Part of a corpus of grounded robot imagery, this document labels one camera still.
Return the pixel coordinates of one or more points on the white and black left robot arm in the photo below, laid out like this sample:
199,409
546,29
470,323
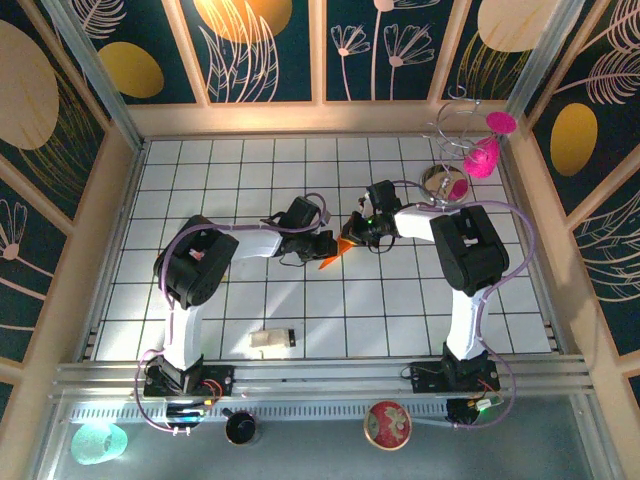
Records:
195,265

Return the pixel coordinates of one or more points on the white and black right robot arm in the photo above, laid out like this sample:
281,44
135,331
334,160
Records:
470,255

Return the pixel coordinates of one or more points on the pink cups on stand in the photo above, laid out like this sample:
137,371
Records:
481,160

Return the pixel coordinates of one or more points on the white block with black end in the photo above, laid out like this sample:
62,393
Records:
267,340

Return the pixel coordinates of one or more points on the pink felt disc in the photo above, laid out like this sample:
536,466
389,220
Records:
501,123

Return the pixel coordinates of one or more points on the perforated metal strip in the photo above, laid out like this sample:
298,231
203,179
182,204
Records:
310,412

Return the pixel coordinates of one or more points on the black mug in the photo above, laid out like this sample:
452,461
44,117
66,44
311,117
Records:
242,430

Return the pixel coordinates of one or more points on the teal plastic cup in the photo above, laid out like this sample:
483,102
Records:
97,444

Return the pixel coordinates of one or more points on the aluminium front rail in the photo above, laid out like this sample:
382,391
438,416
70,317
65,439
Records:
320,380

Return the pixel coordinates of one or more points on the aluminium side rail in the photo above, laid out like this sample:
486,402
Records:
132,175
521,200

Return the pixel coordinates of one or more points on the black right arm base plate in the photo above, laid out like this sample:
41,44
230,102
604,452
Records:
422,377

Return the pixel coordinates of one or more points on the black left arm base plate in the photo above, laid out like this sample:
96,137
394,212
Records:
222,380

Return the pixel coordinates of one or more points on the aluminium corner post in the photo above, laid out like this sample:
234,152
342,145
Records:
100,85
547,60

